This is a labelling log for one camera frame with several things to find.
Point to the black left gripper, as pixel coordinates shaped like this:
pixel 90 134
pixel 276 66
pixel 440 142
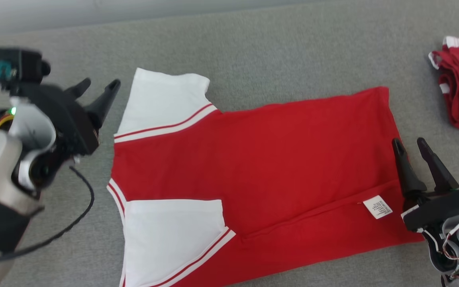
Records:
pixel 70 123

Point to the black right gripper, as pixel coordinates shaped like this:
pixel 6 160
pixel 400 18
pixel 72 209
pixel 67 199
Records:
pixel 444 209

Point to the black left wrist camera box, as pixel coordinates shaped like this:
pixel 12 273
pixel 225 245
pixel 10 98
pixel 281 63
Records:
pixel 22 65

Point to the red jersey with white sleeves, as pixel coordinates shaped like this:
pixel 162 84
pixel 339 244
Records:
pixel 273 159

